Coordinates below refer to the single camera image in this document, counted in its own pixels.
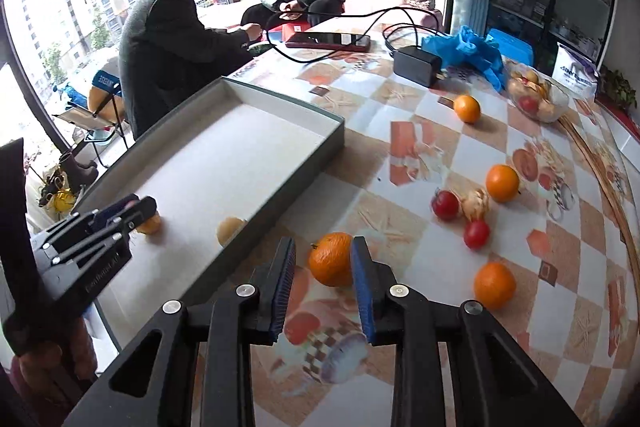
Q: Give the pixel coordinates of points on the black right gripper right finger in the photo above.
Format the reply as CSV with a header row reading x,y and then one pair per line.
x,y
493,380

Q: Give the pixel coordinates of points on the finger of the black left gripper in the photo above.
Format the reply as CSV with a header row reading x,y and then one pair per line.
x,y
102,253
79,226

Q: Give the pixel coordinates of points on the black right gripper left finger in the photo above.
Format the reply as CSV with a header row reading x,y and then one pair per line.
x,y
197,356

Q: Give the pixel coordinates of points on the smooth yellow-orange fruit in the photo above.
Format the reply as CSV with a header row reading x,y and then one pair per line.
x,y
151,226

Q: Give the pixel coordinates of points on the red cherry tomato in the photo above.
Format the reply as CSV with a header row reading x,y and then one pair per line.
x,y
476,234
445,205

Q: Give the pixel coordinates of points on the rough-skinned mandarin orange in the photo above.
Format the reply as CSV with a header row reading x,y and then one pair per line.
x,y
329,260

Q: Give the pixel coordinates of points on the black boots by window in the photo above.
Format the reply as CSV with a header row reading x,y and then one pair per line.
x,y
69,174

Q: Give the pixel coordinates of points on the black folding chair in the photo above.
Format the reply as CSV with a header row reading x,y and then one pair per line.
x,y
98,131

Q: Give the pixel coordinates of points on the white shallow box tray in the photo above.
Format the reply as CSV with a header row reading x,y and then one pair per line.
x,y
233,150

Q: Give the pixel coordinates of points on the blue and white bag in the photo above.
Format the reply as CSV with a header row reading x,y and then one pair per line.
x,y
105,93

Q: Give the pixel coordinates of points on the man in dark coat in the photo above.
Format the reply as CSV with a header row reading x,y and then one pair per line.
x,y
166,55

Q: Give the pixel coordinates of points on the red plastic stool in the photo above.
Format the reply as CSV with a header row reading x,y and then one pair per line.
x,y
285,30

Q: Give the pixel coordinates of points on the glass fruit bowl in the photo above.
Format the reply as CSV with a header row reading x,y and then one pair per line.
x,y
536,95

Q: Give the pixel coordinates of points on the red smartphone on table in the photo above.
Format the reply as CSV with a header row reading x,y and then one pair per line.
x,y
330,41

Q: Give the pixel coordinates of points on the green potted plant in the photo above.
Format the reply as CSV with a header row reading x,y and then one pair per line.
x,y
618,89

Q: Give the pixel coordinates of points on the white printed package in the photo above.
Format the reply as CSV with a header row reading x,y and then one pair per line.
x,y
575,73

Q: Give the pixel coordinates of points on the black power adapter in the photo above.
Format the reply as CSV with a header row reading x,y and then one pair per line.
x,y
416,65

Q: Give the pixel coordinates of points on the blue plastic bag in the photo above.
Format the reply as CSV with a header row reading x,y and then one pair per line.
x,y
485,54

